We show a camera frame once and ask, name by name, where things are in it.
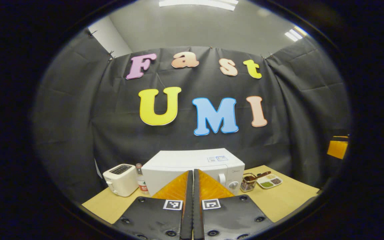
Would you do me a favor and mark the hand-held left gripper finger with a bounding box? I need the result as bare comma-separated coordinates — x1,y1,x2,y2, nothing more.
194,169,274,240
112,170,193,240

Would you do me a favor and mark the white microwave oven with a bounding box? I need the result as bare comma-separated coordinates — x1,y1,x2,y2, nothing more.
141,148,246,196

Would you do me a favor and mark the plastic bottle with red label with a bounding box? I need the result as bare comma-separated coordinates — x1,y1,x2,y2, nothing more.
135,163,150,195

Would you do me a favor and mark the metal utensil holder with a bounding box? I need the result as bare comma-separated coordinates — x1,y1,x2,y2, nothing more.
240,173,257,193

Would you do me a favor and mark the white toaster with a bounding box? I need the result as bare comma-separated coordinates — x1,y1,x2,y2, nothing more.
103,164,139,197

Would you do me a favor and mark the white divided dish of beans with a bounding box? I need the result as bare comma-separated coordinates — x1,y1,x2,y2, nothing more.
257,174,283,189

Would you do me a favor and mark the ceiling light panel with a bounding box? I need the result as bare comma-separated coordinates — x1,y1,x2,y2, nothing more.
159,0,239,11
284,27,307,42

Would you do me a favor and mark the black backdrop cloth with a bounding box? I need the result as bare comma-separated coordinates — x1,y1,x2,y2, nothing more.
32,28,351,204

